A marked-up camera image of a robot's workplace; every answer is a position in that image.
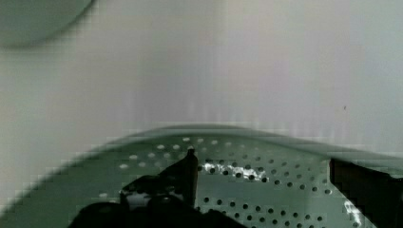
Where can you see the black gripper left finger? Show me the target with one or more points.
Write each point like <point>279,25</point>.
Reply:
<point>178,180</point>

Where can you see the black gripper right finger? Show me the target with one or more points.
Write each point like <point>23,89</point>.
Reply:
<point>377,195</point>

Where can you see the green plastic strainer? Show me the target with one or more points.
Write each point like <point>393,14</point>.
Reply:
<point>246,179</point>

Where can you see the green cup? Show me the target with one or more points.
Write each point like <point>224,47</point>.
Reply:
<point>23,22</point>

